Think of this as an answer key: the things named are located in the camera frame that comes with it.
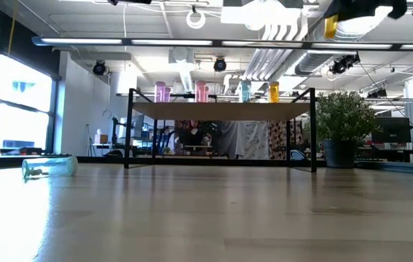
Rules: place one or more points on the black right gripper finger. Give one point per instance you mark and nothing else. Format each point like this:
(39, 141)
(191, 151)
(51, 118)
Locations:
(355, 9)

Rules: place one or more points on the orange medicine bottle white cap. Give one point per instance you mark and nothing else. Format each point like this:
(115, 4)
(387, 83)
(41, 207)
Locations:
(331, 28)
(274, 92)

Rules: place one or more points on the teal medicine bottle white cap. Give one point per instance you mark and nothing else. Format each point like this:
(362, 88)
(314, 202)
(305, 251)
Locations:
(244, 91)
(49, 166)

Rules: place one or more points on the black ceiling spot lamp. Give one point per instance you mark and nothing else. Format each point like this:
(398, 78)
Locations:
(220, 64)
(344, 63)
(99, 68)

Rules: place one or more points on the long LED light bar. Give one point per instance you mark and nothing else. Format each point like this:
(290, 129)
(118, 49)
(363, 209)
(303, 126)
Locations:
(82, 41)

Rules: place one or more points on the white ceiling fixture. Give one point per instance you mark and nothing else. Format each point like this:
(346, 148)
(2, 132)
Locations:
(250, 16)

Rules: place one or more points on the green potted plant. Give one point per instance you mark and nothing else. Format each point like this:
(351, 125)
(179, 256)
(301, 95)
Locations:
(342, 116)

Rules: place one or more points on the black monitor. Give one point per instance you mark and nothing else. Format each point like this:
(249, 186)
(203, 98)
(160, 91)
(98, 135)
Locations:
(392, 129)

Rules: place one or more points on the cardboard box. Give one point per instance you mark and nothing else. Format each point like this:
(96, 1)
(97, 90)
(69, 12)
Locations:
(101, 138)

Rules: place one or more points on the person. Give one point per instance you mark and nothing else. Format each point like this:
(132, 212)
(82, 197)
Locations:
(191, 137)

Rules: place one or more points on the brown patterned hanging cloth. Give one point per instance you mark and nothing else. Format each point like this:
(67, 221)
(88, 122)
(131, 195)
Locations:
(277, 140)

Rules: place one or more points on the large window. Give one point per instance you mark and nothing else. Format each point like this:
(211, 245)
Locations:
(20, 109)

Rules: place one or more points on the blue white object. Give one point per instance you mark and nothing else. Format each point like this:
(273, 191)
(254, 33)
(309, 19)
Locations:
(296, 155)

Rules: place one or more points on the white printed hanging cloth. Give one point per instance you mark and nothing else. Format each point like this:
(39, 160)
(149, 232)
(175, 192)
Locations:
(256, 140)

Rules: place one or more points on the plain white hanging cloth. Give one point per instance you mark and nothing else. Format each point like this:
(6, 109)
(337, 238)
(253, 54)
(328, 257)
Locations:
(228, 138)

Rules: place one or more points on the silver ventilation duct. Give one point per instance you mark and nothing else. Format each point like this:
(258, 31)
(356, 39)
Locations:
(315, 62)

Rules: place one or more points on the wooden shelf black metal frame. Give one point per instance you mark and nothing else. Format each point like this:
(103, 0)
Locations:
(220, 111)

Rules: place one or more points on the black aluminium table frame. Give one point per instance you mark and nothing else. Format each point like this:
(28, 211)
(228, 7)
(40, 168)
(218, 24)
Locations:
(93, 159)

